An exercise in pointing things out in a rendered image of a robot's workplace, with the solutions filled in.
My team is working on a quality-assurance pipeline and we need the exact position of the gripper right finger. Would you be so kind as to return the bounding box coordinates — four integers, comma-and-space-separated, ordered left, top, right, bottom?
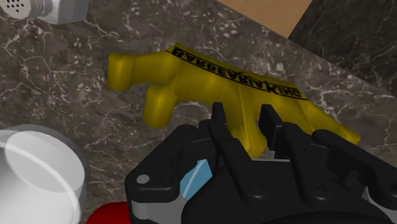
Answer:
258, 104, 397, 211

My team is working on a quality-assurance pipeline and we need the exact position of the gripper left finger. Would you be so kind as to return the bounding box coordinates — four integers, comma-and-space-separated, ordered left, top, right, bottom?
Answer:
125, 102, 265, 204

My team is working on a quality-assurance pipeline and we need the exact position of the yellow toy animal figure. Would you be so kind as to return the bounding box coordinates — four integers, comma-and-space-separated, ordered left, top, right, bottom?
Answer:
106, 42, 361, 158

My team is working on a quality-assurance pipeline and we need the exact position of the light blue object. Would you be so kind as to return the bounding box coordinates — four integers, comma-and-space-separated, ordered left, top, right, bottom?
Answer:
179, 158, 214, 200

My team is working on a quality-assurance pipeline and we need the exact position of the red round object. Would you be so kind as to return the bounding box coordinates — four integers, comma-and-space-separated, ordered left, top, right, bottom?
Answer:
85, 201, 132, 224

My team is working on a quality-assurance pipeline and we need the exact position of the silver salt shaker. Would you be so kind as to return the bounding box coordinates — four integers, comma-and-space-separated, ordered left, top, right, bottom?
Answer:
0, 0, 91, 25

